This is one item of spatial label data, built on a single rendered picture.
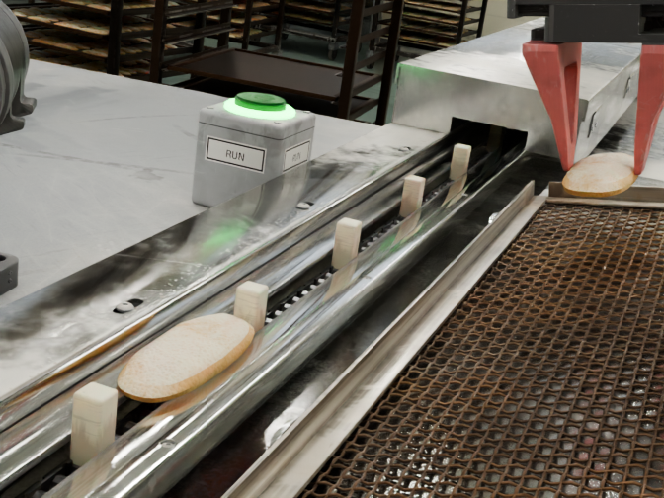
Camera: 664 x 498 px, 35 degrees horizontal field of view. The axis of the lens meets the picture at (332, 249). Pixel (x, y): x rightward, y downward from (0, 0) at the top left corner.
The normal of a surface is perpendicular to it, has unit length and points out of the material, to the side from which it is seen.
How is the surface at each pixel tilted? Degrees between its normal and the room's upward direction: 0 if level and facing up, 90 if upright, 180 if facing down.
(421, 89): 90
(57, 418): 0
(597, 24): 90
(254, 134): 90
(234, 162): 90
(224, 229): 0
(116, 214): 0
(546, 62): 111
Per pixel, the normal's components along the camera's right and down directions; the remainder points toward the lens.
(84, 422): -0.37, 0.26
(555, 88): -0.37, 0.59
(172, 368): 0.08, -0.78
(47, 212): 0.13, -0.94
